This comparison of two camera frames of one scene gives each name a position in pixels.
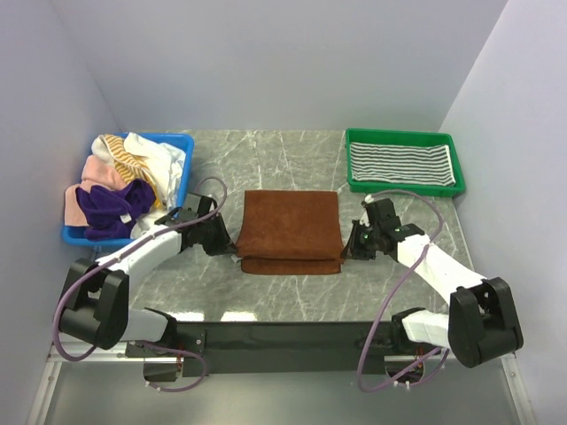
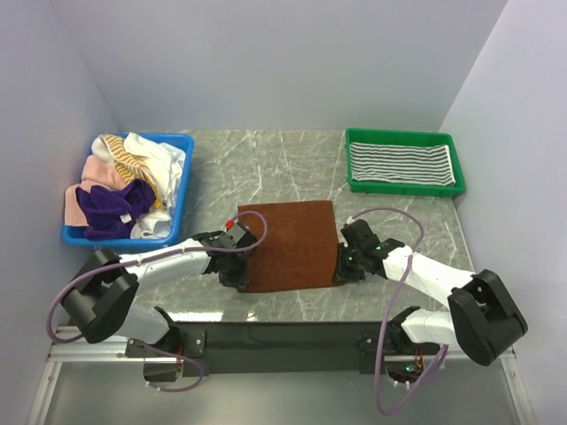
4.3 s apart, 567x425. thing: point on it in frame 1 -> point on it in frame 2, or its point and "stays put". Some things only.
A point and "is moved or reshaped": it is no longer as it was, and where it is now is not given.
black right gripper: (353, 250) -> (341, 274)
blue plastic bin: (77, 236) stays put
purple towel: (110, 213) stays put
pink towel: (96, 172) stays put
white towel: (166, 161) stays put
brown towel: (290, 233) is moved or reshaped
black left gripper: (224, 243) -> (236, 281)
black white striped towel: (400, 163) stays put
